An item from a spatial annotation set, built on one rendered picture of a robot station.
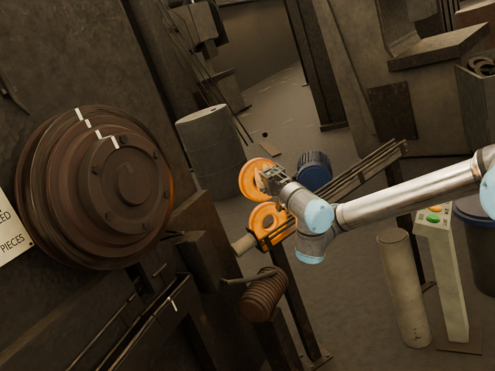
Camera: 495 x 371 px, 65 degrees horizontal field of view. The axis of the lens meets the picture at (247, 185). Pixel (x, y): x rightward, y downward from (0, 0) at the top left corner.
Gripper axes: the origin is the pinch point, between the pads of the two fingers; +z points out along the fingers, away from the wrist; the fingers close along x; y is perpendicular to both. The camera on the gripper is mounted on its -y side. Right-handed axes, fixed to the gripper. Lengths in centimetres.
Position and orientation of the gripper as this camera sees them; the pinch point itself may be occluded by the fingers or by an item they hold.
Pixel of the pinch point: (258, 174)
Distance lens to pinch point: 139.1
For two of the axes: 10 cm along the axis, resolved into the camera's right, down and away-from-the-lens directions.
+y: -2.1, -8.0, -5.6
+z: -4.9, -4.1, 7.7
